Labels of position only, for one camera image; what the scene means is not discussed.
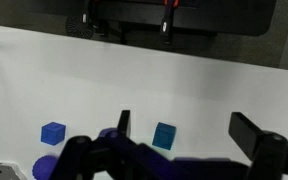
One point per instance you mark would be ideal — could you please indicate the black panel with stand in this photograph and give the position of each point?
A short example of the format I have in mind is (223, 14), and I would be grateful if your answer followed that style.
(200, 15)

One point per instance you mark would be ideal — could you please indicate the teal blue embossed cube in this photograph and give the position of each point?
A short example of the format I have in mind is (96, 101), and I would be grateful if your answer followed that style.
(164, 135)

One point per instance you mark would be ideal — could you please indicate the black round ribbed disc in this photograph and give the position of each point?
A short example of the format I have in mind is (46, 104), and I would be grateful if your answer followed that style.
(79, 27)

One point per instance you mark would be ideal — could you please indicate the purple spiky ball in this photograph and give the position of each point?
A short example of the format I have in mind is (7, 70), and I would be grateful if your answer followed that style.
(43, 166)

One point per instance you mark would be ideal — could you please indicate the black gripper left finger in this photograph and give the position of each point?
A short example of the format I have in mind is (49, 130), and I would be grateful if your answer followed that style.
(84, 156)

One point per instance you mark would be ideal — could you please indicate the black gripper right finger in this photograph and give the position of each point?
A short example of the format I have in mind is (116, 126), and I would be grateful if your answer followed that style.
(267, 150)

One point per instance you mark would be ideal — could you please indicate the royal blue cube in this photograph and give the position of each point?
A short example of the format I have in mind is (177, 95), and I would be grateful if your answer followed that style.
(53, 133)

